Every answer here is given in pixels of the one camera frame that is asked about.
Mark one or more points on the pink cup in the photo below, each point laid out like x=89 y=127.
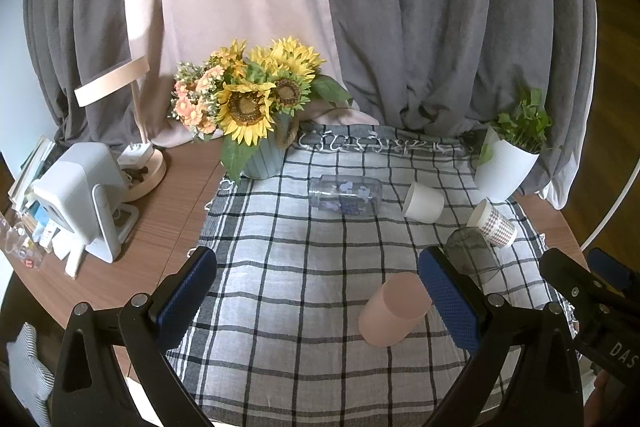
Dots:
x=392 y=314

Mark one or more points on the white plant pot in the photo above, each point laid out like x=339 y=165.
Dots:
x=505 y=167

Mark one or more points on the clear printed glass cup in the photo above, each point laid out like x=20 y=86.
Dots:
x=345 y=196

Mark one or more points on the green leafy plant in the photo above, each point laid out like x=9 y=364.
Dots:
x=522 y=122

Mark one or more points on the dark transparent cup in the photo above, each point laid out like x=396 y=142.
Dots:
x=472 y=257

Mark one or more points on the striped cushion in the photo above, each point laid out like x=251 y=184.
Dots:
x=27 y=367

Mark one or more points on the white cup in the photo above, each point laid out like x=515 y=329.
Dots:
x=425 y=203

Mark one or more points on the checked grey cloth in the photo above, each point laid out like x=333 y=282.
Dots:
x=300 y=257

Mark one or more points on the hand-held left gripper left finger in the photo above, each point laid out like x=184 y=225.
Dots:
x=187 y=299

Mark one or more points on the stack of books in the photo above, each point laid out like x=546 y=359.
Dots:
x=32 y=167

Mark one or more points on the grey curtain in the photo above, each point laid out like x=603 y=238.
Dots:
x=75 y=32
x=450 y=17

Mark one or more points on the white power adapter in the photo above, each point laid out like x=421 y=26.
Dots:
x=135 y=153

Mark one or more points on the patterned paper cup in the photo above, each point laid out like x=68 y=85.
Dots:
x=495 y=223

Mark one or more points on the blue ribbed vase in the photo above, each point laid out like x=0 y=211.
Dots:
x=265 y=159

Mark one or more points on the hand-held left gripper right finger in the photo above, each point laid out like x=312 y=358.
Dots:
x=450 y=302

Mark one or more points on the sunflower bouquet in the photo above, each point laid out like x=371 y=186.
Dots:
x=250 y=102

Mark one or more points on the small white boxes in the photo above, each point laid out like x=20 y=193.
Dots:
x=45 y=227

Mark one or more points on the white projector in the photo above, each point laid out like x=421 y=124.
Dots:
x=75 y=192

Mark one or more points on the person's right hand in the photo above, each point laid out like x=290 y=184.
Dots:
x=600 y=389

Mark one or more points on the white curved tube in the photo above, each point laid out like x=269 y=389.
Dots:
x=612 y=219

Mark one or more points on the clear plastic packet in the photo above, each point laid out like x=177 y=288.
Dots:
x=17 y=239

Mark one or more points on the white desk lamp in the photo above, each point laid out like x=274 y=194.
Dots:
x=112 y=82

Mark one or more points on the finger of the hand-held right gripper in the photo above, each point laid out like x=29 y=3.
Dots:
x=609 y=268
x=567 y=269

